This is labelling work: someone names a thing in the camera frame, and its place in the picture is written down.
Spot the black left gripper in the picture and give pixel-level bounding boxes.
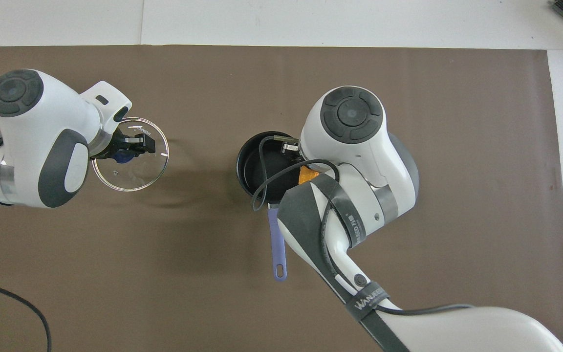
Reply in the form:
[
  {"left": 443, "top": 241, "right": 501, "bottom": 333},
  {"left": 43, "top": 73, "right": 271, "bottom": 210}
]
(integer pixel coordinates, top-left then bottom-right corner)
[{"left": 90, "top": 133, "right": 158, "bottom": 162}]

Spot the glass lid with blue knob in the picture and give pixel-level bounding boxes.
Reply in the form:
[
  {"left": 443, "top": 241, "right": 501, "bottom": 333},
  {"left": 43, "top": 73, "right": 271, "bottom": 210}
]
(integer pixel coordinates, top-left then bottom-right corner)
[{"left": 91, "top": 117, "right": 170, "bottom": 192}]

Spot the dark blue pot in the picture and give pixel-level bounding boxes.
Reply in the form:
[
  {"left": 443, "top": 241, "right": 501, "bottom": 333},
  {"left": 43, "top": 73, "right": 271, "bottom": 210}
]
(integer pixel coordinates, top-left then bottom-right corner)
[{"left": 236, "top": 131, "right": 312, "bottom": 282}]

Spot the brown table mat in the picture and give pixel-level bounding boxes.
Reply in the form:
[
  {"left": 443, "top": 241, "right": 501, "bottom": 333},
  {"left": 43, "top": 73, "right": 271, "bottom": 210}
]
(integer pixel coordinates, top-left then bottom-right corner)
[{"left": 0, "top": 44, "right": 563, "bottom": 352}]

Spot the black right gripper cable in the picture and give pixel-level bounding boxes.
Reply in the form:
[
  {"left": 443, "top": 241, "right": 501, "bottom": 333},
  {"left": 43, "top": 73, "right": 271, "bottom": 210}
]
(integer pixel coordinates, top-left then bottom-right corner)
[{"left": 252, "top": 134, "right": 476, "bottom": 316}]

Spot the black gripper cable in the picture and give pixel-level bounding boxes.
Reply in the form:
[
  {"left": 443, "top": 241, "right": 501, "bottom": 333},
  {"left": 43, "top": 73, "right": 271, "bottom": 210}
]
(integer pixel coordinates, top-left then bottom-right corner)
[
  {"left": 252, "top": 134, "right": 476, "bottom": 316},
  {"left": 0, "top": 115, "right": 52, "bottom": 352}
]

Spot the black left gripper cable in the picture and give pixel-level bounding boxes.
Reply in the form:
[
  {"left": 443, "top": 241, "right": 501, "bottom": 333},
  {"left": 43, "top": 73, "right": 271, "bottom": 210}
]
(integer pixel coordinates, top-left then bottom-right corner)
[{"left": 0, "top": 115, "right": 52, "bottom": 352}]

